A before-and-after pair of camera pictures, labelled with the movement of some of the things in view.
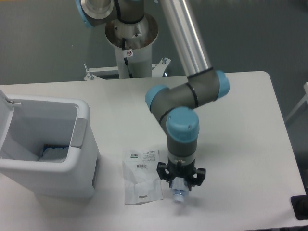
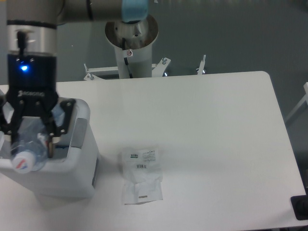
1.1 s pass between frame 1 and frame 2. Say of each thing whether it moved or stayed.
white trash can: stayed
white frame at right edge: stayed
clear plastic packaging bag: stayed
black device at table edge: stayed
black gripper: moved
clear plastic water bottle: moved
